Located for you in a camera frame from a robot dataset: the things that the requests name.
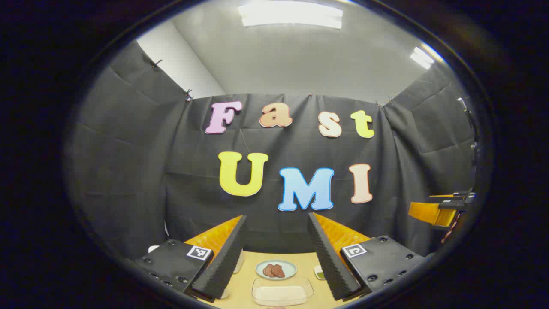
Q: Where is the large ceiling light panel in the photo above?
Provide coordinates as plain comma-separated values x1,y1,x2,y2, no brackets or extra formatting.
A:
238,2,344,30

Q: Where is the beige tray with clear lid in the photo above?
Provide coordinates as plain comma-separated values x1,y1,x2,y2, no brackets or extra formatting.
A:
252,277,314,306

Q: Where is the black backdrop cloth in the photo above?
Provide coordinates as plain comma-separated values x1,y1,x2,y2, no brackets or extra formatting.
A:
69,41,477,259

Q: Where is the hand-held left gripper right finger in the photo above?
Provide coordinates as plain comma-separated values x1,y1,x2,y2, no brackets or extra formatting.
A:
307,212,429,301

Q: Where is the pale blue round plate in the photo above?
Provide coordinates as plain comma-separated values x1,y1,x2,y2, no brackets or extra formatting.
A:
256,260,297,281

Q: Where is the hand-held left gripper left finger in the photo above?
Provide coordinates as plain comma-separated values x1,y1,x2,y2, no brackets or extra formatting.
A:
134,215,248,303

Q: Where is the small ceiling light panel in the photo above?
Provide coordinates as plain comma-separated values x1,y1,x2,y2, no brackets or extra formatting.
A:
410,46,435,70

